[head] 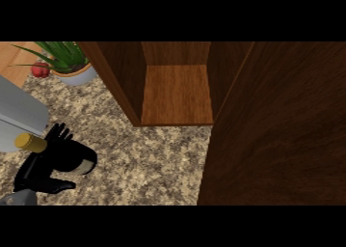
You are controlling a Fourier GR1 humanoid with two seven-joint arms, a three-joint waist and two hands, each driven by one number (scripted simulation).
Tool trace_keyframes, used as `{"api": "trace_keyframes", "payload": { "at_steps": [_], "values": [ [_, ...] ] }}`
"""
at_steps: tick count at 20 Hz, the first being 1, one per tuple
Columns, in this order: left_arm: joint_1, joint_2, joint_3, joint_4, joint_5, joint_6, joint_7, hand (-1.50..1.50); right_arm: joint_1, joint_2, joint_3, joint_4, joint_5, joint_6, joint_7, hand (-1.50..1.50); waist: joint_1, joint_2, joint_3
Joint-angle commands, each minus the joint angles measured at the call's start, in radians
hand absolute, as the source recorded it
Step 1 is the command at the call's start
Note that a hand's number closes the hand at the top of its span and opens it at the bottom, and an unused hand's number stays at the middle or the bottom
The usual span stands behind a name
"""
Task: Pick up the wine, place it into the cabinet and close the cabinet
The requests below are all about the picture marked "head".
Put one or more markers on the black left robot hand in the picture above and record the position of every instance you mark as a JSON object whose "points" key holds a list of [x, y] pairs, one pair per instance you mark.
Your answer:
{"points": [[32, 178]]}

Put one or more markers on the wooden cabinet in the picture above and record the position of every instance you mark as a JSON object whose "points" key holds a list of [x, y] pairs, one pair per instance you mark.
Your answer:
{"points": [[178, 93]]}

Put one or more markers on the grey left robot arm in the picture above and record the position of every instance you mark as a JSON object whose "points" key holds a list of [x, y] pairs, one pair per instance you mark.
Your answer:
{"points": [[20, 198]]}

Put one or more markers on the dark wooden cabinet door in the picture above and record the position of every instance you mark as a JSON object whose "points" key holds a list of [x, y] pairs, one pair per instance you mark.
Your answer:
{"points": [[285, 128]]}

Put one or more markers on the green plant in pale pot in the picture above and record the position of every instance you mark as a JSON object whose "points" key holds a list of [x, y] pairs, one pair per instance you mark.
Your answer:
{"points": [[73, 69]]}

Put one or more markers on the dark wine bottle gold cap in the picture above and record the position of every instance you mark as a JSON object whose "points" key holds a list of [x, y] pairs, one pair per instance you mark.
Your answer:
{"points": [[70, 157]]}

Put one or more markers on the red pepper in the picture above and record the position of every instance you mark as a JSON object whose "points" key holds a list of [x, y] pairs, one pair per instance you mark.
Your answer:
{"points": [[41, 70]]}

